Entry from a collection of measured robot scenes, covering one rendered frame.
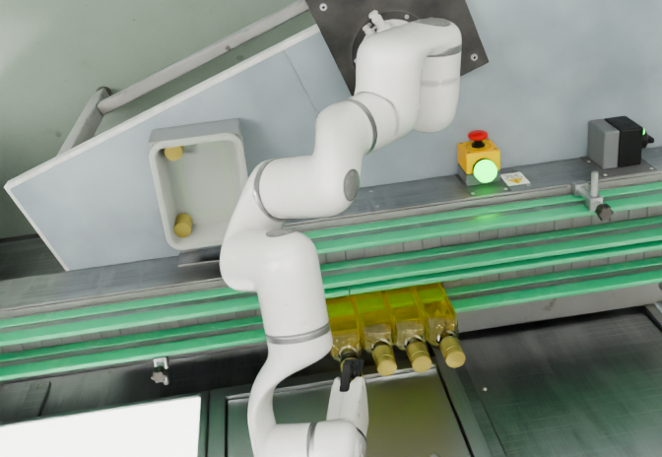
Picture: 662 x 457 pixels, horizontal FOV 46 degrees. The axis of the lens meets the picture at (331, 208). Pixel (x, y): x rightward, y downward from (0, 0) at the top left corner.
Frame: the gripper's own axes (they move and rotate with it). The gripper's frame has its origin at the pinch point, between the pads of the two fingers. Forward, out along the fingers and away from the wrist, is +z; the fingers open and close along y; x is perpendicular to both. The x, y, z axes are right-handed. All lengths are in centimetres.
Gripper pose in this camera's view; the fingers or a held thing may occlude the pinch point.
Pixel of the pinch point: (354, 378)
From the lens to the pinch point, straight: 132.7
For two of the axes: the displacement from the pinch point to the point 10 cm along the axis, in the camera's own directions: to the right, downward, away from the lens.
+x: -9.8, 0.2, 1.7
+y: -0.9, -9.0, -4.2
